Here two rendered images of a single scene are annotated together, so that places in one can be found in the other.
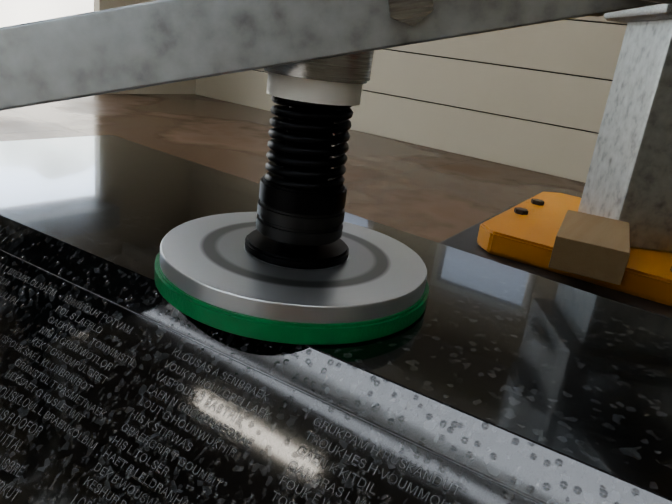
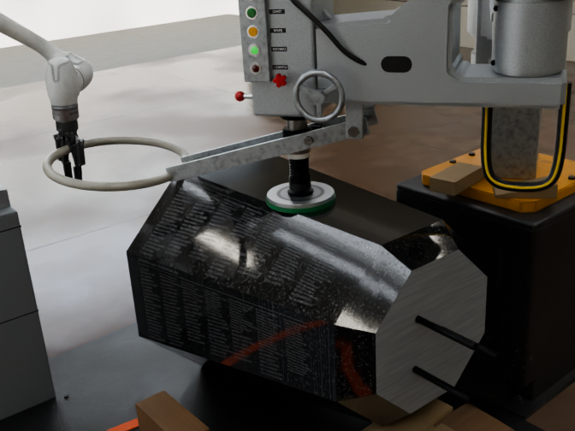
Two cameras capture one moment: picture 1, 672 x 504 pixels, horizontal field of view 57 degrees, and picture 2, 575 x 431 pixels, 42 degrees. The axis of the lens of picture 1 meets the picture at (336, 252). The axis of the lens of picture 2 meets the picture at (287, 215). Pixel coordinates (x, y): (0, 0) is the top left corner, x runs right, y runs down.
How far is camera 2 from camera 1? 189 cm
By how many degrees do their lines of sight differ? 19
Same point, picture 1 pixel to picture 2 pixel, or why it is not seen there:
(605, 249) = (446, 181)
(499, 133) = not seen: outside the picture
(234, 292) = (281, 203)
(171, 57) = (263, 154)
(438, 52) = not seen: outside the picture
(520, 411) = (334, 222)
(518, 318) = (356, 206)
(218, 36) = (273, 150)
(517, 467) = (328, 231)
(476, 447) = (322, 228)
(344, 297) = (305, 203)
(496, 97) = not seen: outside the picture
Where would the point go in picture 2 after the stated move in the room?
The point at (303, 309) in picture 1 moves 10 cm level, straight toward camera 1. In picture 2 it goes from (294, 205) to (285, 218)
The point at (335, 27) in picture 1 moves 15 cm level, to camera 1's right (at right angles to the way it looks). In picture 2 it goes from (295, 146) to (344, 148)
